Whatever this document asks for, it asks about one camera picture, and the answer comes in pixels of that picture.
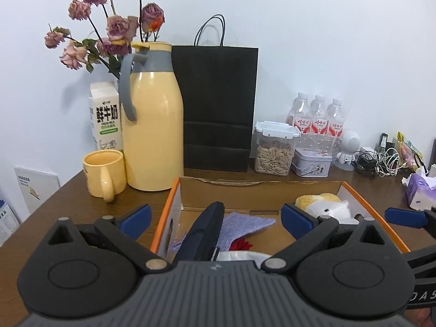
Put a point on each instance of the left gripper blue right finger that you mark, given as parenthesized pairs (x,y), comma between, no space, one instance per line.
(296,221)

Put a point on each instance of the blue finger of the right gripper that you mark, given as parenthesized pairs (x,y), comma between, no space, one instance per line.
(406,218)

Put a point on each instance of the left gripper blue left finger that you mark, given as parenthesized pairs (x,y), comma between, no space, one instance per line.
(136,222)

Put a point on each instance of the yellow white plush hamster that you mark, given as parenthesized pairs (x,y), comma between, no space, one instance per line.
(326,204)

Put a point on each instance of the translucent white plastic jar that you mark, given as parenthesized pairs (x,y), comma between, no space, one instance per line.
(243,255)

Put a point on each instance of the purple drawstring fabric pouch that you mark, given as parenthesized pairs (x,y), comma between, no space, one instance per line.
(234,227)

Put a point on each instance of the purple tissue pack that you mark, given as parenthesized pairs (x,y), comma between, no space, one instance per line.
(420,190)

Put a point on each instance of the red cardboard pumpkin box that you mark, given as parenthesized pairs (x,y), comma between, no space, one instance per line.
(189,196)

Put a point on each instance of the yellow ceramic mug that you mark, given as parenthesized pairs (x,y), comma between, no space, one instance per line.
(105,174)

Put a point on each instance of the small printed tin box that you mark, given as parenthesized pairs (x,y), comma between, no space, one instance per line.
(309,163)

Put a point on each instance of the colourful snack packet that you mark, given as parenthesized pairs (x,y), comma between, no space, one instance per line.
(411,157)

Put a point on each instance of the clear container with seeds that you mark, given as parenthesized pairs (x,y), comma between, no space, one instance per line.
(275,147)

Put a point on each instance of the white astronaut robot figure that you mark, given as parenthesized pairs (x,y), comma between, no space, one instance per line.
(350,143)

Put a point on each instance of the middle water bottle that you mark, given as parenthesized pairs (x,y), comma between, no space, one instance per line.
(318,122)

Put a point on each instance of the water bottle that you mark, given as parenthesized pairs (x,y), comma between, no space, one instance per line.
(299,114)
(318,122)
(336,120)

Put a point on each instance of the left water bottle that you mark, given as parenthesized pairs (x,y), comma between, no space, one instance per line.
(299,114)

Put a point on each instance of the right water bottle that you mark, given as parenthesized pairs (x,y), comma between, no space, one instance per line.
(336,120)

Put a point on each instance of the white milk carton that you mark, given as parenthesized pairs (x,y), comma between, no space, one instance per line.
(104,108)

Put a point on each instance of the black paper shopping bag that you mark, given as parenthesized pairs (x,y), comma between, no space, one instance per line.
(218,85)

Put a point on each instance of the dried pink flower bouquet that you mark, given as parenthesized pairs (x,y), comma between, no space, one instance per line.
(112,35)

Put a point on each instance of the black tangled cable charger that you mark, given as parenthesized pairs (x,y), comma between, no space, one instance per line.
(365,163)

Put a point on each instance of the white booklet against wall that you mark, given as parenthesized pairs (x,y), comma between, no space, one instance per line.
(36,187)

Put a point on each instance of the yellow thermos jug grey handle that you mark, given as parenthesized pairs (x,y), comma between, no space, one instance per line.
(151,117)

